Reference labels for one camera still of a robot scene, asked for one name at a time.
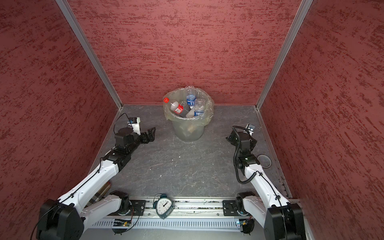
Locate red label bottle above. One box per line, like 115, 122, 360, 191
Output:
163, 97, 188, 117

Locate blue label bottle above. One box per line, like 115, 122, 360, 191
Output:
185, 86, 197, 109
194, 99, 206, 117

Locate green cap slim bottle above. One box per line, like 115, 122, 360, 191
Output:
186, 109, 195, 119

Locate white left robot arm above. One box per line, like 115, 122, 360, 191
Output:
31, 127, 156, 240

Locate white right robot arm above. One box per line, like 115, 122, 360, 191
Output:
227, 126, 307, 240

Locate clear green bin liner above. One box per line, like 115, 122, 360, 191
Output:
163, 88, 215, 127

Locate tape roll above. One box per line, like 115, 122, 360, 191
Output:
257, 154, 272, 169

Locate striped roll left edge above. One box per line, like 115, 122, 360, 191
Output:
86, 181, 112, 207

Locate green heart alarm clock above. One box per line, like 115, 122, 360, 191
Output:
153, 194, 175, 220

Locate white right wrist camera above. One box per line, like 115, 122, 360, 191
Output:
246, 124, 255, 136

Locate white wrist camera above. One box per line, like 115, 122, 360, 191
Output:
129, 117, 141, 136
246, 124, 255, 136

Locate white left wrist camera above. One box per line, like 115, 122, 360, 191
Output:
129, 117, 141, 136

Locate aluminium front rail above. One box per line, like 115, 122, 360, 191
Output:
87, 197, 260, 234

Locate aluminium right corner post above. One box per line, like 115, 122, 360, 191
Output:
256, 0, 313, 111

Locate aluminium corner post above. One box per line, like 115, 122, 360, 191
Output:
256, 0, 313, 111
56, 0, 124, 110

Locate aluminium left corner post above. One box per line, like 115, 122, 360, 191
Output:
56, 0, 124, 110

